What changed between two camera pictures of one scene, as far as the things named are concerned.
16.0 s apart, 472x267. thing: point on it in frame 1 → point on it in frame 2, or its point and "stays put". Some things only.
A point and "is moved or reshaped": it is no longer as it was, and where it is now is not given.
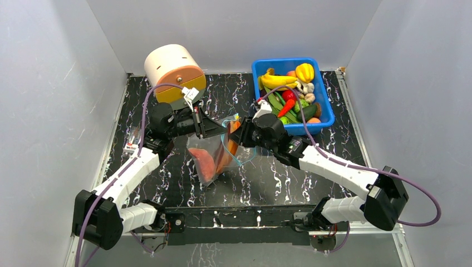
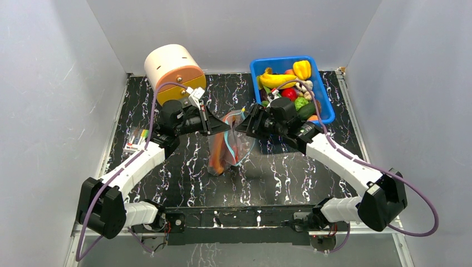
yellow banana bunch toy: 271,80 stays put
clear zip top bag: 214,155 is moved or reshaped
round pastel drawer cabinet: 175,64 stays put
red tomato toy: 288,94 stays put
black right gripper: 244,130 → 256,122
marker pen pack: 132,142 stays put
